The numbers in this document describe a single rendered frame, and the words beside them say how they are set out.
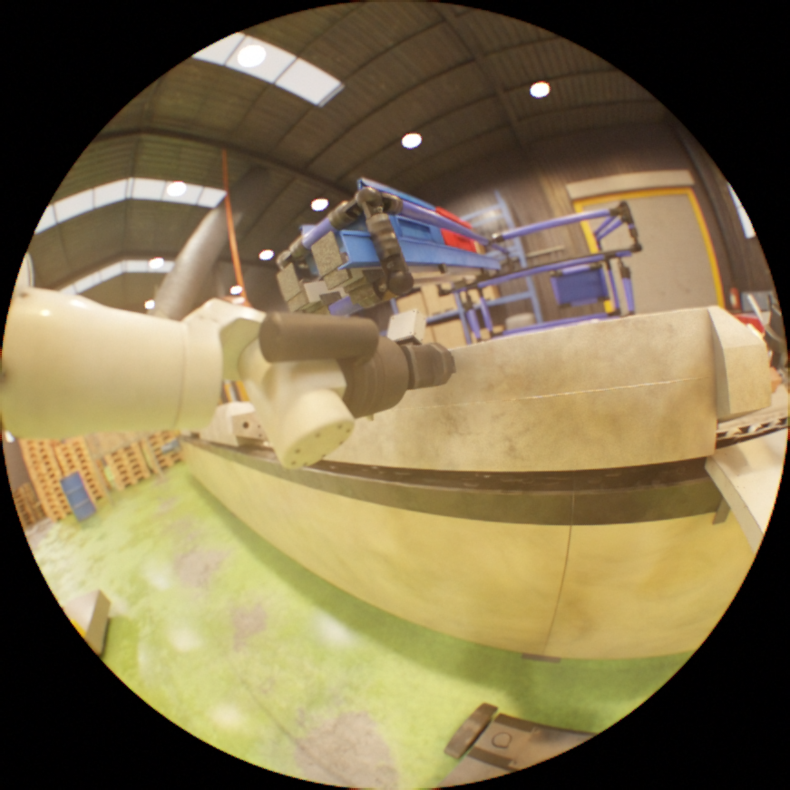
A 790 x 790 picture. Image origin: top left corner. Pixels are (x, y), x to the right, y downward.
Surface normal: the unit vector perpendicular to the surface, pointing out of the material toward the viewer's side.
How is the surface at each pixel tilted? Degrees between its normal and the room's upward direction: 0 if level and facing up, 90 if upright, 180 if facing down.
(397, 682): 0
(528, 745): 0
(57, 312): 67
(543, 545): 90
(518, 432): 80
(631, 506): 90
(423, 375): 90
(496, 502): 90
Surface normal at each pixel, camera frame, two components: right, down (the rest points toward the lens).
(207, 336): 0.68, -0.67
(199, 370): 0.90, -0.04
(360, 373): 0.13, 0.04
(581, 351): -0.60, 0.14
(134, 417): 0.61, 0.72
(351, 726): -0.27, -0.94
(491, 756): -0.64, -0.44
